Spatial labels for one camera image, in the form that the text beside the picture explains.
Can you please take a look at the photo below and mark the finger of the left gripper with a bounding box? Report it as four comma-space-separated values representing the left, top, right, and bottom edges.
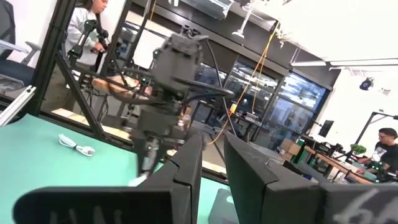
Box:
135, 138, 147, 179
146, 138, 162, 179

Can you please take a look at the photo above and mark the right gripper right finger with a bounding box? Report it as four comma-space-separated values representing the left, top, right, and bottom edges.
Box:
223, 133, 398, 224

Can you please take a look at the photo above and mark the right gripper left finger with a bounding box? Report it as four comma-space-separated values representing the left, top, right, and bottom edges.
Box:
12, 133, 204, 224

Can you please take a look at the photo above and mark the dark translucent plastic bin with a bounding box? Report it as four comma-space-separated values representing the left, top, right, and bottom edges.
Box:
207, 187, 241, 224

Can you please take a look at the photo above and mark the cardboard box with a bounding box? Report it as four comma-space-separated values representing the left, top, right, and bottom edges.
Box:
279, 138, 301, 156

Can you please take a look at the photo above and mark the wooden background station table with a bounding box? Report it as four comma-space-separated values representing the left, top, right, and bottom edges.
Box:
91, 76, 153, 97

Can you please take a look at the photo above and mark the long wooden background table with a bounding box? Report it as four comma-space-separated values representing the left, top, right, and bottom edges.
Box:
303, 144, 374, 185

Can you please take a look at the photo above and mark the black monitor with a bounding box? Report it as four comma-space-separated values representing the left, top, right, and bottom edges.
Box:
317, 119, 335, 138

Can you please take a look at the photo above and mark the green table mat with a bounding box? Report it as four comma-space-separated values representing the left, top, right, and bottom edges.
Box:
0, 113, 233, 224

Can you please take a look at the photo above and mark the small green plant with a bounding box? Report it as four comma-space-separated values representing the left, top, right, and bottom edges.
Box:
349, 143, 368, 156

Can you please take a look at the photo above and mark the standing person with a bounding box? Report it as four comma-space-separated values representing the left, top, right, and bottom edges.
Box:
42, 0, 109, 113

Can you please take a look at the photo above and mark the seated person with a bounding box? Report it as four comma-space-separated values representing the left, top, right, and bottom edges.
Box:
356, 127, 398, 183

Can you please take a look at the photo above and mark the black metal stand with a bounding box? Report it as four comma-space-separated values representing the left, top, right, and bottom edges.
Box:
354, 111, 398, 147

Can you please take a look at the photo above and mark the white hanging fixture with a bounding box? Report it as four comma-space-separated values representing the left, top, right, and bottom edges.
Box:
231, 6, 254, 40

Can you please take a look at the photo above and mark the silver aluminium extrusion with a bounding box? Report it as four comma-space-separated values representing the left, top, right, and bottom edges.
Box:
0, 85, 37, 127

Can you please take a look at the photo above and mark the black ceiling-mounted device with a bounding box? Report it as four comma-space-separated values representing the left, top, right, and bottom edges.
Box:
359, 77, 375, 91

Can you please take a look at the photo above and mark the dark office chair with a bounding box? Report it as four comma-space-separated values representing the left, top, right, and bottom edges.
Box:
0, 0, 41, 91

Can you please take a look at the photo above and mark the white coiled USB-C cable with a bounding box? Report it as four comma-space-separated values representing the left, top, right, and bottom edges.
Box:
58, 133, 96, 157

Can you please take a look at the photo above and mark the black left wrist cable loop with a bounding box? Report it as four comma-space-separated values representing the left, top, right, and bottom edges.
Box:
174, 76, 236, 103

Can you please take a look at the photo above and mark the yellow hanging cable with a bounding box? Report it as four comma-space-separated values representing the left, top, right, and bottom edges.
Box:
206, 23, 280, 147

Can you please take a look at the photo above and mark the black metal table frame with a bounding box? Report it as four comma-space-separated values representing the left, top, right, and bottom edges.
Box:
26, 0, 231, 184

